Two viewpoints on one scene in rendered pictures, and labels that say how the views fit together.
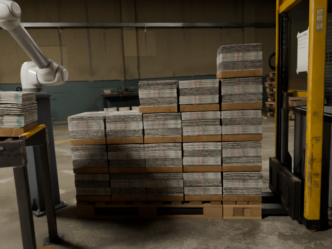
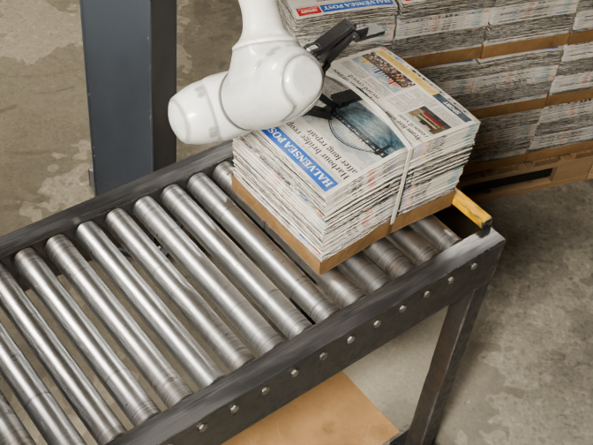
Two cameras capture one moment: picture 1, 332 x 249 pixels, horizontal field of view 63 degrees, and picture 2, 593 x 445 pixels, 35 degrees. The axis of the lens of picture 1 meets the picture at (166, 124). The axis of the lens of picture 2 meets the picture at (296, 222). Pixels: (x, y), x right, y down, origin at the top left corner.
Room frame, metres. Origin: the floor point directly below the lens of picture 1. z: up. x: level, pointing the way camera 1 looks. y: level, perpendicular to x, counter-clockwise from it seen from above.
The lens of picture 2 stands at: (0.32, 1.77, 2.14)
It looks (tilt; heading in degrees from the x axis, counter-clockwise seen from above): 45 degrees down; 328
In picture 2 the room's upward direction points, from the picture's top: 7 degrees clockwise
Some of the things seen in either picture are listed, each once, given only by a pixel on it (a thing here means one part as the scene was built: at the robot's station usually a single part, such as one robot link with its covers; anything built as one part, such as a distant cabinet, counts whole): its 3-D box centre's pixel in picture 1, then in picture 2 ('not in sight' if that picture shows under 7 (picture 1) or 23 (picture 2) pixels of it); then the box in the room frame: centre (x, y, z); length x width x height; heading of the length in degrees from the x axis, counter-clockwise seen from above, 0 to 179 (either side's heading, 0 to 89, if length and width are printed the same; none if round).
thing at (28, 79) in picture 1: (32, 75); not in sight; (2.31, 1.09, 1.17); 0.18 x 0.16 x 0.22; 79
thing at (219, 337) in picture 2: not in sight; (176, 289); (1.41, 1.34, 0.77); 0.47 x 0.05 x 0.05; 12
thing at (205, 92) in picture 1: (198, 95); not in sight; (2.16, -0.27, 0.95); 0.38 x 0.29 x 0.23; 173
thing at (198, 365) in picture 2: not in sight; (146, 304); (1.40, 1.40, 0.77); 0.47 x 0.05 x 0.05; 12
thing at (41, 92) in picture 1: (30, 92); not in sight; (2.30, 1.12, 1.03); 0.22 x 0.18 x 0.06; 138
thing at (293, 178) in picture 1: (282, 184); not in sight; (2.09, -0.91, 0.20); 0.62 x 0.05 x 0.30; 174
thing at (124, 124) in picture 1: (148, 160); (437, 74); (2.21, 0.16, 0.42); 1.17 x 0.39 x 0.83; 84
